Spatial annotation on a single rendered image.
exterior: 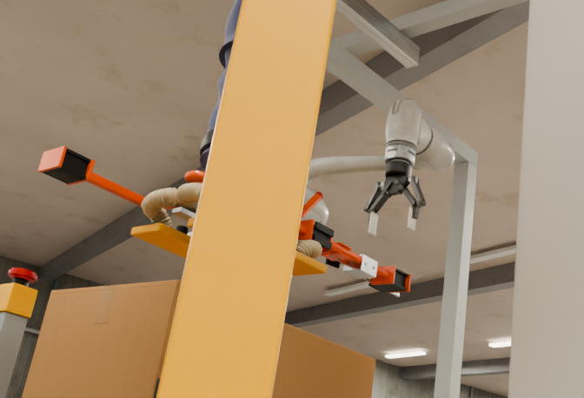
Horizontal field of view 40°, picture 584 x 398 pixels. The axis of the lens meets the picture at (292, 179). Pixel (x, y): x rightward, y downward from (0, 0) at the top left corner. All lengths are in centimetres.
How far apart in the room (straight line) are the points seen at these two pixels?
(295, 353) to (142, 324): 34
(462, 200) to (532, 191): 501
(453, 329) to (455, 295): 24
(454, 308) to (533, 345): 481
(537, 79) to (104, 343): 95
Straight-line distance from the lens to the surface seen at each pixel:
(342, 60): 491
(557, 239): 78
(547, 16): 91
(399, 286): 223
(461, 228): 574
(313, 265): 178
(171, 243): 180
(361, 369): 180
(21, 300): 202
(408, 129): 237
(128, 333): 148
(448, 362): 549
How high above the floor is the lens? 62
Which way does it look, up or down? 22 degrees up
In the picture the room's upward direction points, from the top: 10 degrees clockwise
